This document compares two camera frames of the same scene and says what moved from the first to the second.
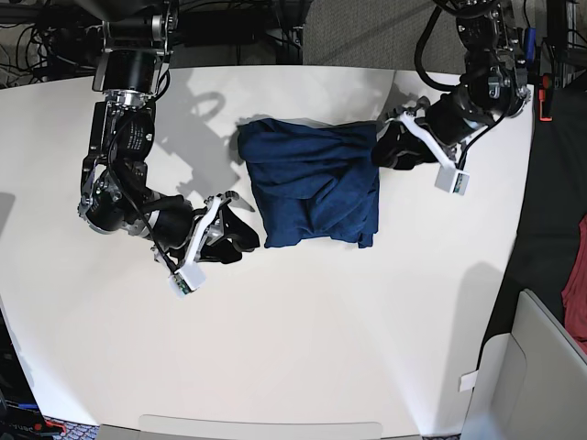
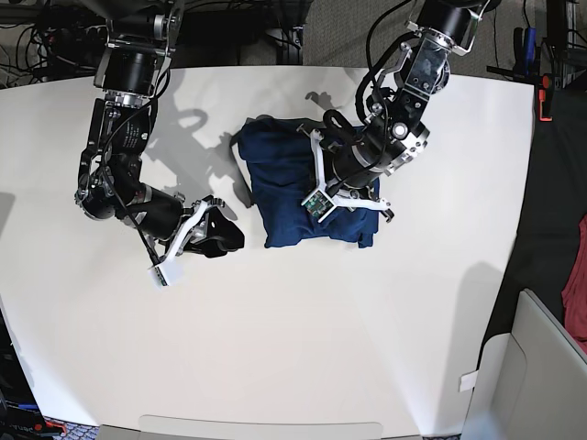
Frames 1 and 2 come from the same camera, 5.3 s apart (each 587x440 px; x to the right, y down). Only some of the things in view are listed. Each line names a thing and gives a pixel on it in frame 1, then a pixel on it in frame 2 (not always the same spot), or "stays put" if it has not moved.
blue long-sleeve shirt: (314, 179) stays put
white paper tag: (468, 381) stays put
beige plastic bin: (531, 383) stays put
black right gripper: (448, 120) to (350, 172)
